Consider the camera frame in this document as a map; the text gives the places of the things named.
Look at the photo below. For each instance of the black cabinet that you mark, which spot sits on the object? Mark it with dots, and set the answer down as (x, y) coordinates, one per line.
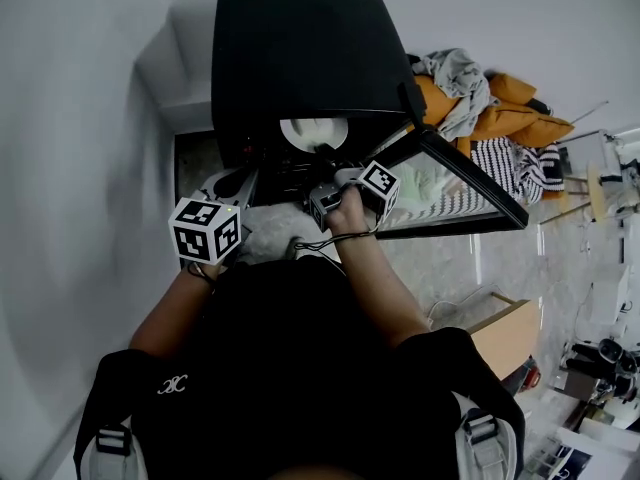
(300, 48)

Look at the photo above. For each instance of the red tool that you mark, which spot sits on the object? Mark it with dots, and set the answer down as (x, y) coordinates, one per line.
(530, 375)

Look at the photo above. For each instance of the round wooden table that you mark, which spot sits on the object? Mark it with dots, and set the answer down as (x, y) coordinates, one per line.
(595, 193)

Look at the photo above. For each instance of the black white striped blanket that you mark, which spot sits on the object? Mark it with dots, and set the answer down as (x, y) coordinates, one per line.
(492, 160)

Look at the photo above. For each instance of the white appliance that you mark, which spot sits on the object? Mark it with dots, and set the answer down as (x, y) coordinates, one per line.
(610, 298)

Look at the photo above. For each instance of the person's black shirt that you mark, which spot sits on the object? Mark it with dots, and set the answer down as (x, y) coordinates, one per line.
(280, 363)

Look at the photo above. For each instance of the person's right forearm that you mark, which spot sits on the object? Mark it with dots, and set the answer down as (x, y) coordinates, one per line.
(372, 278)

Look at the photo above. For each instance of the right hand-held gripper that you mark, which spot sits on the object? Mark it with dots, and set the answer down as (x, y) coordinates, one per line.
(380, 178)

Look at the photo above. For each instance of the orange cushion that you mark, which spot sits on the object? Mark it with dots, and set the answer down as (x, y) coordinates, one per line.
(530, 123)
(430, 103)
(512, 88)

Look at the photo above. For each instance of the white round plate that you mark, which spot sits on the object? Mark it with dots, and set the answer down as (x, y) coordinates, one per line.
(297, 144)

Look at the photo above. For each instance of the person's right hand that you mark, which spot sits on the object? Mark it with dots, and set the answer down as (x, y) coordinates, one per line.
(350, 213)

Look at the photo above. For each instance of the metal rod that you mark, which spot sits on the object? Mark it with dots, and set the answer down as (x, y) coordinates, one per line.
(590, 112)

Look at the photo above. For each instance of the white low cabinet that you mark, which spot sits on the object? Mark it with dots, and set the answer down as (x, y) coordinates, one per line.
(185, 93)

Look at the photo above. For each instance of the black device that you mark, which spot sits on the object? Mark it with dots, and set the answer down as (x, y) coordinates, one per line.
(610, 350)

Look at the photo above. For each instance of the grey crumpled clothes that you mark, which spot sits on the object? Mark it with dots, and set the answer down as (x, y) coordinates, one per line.
(457, 70)

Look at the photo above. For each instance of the person's grey shoe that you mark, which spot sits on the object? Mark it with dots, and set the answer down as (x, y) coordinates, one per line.
(295, 248)

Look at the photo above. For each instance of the person's left forearm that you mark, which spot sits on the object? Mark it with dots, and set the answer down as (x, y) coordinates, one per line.
(170, 313)

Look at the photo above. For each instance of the light green blanket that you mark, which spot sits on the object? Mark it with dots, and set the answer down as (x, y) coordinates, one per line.
(420, 183)

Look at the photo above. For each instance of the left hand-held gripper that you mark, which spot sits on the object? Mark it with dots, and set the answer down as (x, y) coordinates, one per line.
(202, 230)

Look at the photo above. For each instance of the white machine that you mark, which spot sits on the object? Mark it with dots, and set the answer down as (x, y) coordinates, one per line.
(620, 168)

